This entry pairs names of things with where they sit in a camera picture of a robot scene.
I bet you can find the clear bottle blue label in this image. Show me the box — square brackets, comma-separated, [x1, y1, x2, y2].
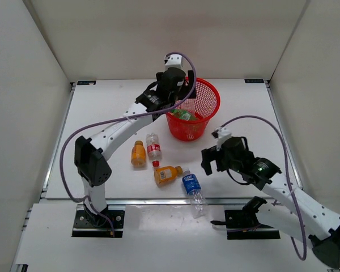
[182, 168, 209, 219]

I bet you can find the green plastic soda bottle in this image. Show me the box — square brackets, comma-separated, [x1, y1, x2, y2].
[170, 109, 199, 121]

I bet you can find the orange juice bottle upright-lying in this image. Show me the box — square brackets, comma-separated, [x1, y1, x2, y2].
[131, 141, 146, 168]

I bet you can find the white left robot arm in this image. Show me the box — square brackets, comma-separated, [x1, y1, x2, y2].
[74, 67, 195, 228]

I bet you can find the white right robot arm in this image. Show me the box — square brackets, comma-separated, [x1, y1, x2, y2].
[201, 136, 340, 269]

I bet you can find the red plastic mesh bin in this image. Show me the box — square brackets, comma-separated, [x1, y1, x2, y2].
[166, 78, 220, 142]

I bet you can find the orange juice bottle barcode label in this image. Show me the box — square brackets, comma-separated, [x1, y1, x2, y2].
[154, 166, 183, 186]

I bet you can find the clear bottle red label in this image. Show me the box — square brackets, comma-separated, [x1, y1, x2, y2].
[146, 133, 162, 168]

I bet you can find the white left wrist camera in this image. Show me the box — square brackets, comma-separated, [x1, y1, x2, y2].
[164, 54, 183, 70]

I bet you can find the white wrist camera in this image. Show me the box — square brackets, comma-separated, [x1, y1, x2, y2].
[211, 126, 232, 146]
[164, 54, 183, 70]

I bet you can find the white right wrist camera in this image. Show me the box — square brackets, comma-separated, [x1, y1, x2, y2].
[211, 126, 232, 146]

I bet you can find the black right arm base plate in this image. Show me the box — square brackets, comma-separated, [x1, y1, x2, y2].
[210, 210, 281, 240]

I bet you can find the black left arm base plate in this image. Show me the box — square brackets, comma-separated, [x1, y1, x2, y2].
[71, 205, 125, 238]

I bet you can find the aluminium table edge rail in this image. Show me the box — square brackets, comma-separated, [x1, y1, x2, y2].
[39, 197, 275, 206]

